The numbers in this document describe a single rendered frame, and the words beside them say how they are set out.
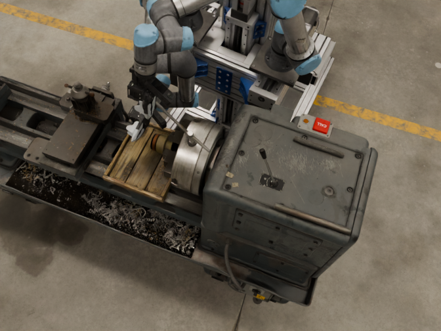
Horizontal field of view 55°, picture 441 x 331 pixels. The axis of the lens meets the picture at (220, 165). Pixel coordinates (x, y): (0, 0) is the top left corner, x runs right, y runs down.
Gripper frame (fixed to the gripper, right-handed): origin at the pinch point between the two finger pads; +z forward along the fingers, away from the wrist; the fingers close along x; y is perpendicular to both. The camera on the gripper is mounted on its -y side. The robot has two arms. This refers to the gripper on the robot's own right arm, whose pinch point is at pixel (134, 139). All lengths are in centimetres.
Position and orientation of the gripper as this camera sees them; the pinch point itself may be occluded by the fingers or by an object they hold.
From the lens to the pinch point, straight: 188.2
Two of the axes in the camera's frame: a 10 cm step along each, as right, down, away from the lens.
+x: 0.4, -4.6, -8.9
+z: -3.6, 8.2, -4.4
